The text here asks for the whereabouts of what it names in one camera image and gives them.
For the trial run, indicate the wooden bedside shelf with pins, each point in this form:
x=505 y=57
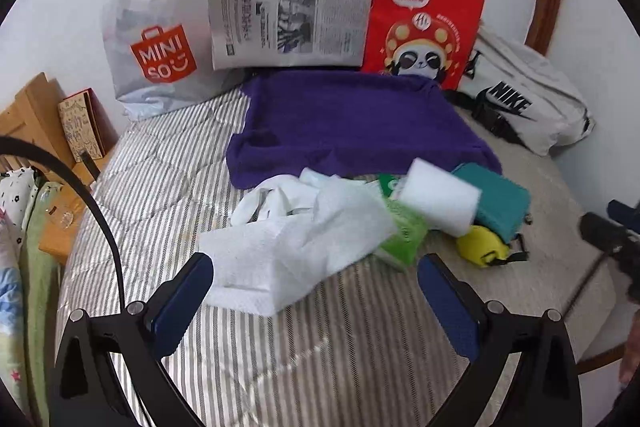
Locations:
x=21 y=148

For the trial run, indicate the red panda paper bag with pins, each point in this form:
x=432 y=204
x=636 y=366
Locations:
x=429 y=38

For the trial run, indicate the striped grey bed quilt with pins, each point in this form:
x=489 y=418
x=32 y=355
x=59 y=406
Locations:
x=364 y=349

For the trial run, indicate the colourful bedding at left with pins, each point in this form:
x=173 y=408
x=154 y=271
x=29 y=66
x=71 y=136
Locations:
x=29 y=292

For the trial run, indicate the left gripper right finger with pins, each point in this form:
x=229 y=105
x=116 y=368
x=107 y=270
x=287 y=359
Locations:
x=544 y=390

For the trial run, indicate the yellow mesh pouch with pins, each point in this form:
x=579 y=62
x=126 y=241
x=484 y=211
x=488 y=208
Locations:
x=485 y=249

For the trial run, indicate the green wet wipes packet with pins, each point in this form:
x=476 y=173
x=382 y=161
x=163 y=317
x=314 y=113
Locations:
x=391 y=185

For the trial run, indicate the grey Miniso plastic bag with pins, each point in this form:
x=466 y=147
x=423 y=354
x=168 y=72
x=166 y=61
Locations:
x=160 y=55

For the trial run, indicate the white cloth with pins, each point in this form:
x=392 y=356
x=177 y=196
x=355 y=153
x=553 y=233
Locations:
x=289 y=234

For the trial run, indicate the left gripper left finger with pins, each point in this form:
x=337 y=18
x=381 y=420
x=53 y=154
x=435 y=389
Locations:
x=85 y=388

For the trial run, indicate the folded newspaper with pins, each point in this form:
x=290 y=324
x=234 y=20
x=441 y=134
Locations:
x=288 y=33

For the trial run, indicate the green tissue pack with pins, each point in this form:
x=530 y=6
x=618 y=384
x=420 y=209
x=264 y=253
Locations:
x=400 y=250

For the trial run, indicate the purple towel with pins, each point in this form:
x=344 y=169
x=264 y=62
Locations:
x=349 y=124

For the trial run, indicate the white Nike waist bag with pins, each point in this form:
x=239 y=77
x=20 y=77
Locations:
x=519 y=96

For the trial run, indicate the teal knitted cloth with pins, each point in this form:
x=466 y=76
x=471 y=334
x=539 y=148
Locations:
x=503 y=204

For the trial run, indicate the white foam block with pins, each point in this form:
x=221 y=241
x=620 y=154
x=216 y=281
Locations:
x=446 y=202

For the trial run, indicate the patterned brown book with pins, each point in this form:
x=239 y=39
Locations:
x=80 y=126

